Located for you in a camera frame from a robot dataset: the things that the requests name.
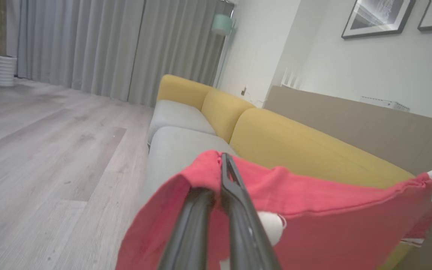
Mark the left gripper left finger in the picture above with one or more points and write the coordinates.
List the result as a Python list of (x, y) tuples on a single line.
[(191, 232)]

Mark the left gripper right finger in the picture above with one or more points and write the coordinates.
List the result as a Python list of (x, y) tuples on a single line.
[(244, 232)]

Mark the red shorts with white panel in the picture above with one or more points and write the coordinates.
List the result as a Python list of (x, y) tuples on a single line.
[(332, 225)]

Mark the grey sofa seat cushion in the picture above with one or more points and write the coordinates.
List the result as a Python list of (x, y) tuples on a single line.
[(178, 150), (178, 116)]

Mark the large yellow sofa back cushion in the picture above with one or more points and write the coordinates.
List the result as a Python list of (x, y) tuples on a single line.
[(294, 142)]

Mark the white slotted box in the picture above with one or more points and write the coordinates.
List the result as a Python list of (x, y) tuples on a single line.
[(386, 104)]

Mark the large black framed picture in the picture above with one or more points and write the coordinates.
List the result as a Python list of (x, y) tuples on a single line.
[(379, 17)]

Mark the floor lamp with teal shade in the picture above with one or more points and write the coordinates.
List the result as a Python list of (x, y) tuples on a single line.
[(221, 24)]

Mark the white ribbed pot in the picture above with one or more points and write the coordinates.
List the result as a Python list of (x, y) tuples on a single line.
[(3, 71)]

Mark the wall socket with plug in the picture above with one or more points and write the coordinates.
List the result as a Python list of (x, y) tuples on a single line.
[(243, 91)]

